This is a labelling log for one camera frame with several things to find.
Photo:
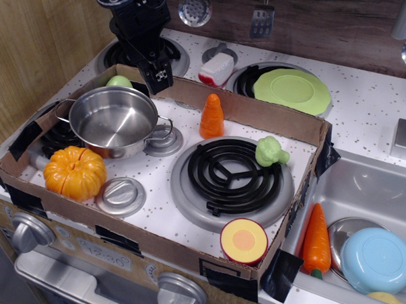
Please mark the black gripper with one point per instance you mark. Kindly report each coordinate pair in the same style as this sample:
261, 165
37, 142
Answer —
139, 24

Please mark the green toy broccoli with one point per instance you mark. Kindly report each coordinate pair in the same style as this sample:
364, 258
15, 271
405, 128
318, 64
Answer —
268, 151

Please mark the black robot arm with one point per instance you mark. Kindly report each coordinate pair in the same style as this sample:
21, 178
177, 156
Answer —
138, 25

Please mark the stainless steel pot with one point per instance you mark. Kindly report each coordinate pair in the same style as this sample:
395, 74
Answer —
116, 122

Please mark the pale green toy ball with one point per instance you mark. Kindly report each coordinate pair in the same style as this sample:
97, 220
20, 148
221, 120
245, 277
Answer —
119, 80

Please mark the black rear left burner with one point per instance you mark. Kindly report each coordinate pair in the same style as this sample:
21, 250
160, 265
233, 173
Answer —
114, 54

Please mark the black burner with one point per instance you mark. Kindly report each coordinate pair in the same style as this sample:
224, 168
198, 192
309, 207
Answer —
114, 54
241, 82
60, 136
219, 180

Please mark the red white toy slice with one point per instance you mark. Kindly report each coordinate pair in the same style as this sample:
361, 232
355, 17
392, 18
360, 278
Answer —
217, 70

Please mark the grey stovetop knob centre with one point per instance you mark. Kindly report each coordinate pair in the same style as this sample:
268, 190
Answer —
165, 141

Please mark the grey stovetop knob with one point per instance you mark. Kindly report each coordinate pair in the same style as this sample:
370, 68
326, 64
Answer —
221, 48
165, 141
121, 197

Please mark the grey stovetop knob rear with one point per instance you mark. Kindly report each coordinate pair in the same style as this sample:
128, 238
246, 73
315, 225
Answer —
221, 48

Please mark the orange toy carrot piece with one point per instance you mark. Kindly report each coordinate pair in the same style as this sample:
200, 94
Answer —
212, 118

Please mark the hanging metal skimmer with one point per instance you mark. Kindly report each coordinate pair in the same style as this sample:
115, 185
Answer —
195, 13

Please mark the black rear right burner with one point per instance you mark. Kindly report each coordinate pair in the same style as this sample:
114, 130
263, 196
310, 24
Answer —
241, 82

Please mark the black front left burner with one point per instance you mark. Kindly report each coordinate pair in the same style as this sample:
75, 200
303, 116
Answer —
60, 136

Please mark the hanging metal spatula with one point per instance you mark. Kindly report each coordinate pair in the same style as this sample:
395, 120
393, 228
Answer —
262, 20

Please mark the black front right burner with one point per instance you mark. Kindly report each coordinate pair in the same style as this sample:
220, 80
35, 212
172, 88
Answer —
219, 180

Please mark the orange toy pumpkin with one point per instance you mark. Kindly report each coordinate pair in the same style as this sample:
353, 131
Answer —
76, 173

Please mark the grey stovetop knob front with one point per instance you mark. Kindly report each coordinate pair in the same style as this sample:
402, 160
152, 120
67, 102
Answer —
121, 197

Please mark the light green plastic plate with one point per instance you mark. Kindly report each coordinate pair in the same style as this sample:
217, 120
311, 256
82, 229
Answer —
293, 88

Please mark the brown cardboard fence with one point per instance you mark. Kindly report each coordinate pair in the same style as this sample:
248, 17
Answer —
159, 231

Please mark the oven clock display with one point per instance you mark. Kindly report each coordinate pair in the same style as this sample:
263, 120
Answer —
107, 255

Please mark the halved toy peach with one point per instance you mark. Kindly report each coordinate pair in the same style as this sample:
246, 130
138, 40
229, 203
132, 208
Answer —
244, 241

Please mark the grey oven knob left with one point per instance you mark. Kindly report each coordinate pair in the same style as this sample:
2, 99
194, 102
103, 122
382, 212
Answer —
30, 232

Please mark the grey oven knob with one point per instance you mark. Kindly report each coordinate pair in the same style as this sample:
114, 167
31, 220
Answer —
176, 289
30, 232

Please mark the grey oven knob right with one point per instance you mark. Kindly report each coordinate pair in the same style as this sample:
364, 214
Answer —
176, 289

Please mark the silver metal lid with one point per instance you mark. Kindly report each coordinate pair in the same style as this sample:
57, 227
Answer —
339, 232

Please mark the silver faucet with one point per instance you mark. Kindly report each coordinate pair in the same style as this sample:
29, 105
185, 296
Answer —
399, 28

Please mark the light blue plastic bowl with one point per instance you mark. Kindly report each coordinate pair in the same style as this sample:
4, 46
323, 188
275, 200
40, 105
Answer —
374, 260

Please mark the yellow toy in sink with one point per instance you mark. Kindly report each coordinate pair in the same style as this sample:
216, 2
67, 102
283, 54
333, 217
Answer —
385, 297

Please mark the grey oven door handle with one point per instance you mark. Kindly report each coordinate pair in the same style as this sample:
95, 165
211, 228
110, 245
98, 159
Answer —
71, 281

